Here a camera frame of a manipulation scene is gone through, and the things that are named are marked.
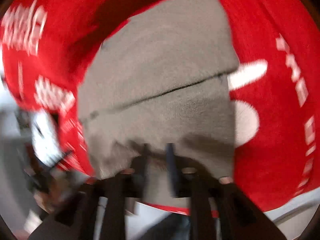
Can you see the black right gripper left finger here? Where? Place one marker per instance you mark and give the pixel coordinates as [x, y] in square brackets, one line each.
[76, 217]

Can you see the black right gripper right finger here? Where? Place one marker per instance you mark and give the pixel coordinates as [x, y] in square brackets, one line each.
[217, 210]

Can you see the grey knit sweater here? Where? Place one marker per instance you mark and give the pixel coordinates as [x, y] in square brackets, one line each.
[163, 79]

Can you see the red printed blanket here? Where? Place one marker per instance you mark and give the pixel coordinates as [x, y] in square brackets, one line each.
[48, 46]

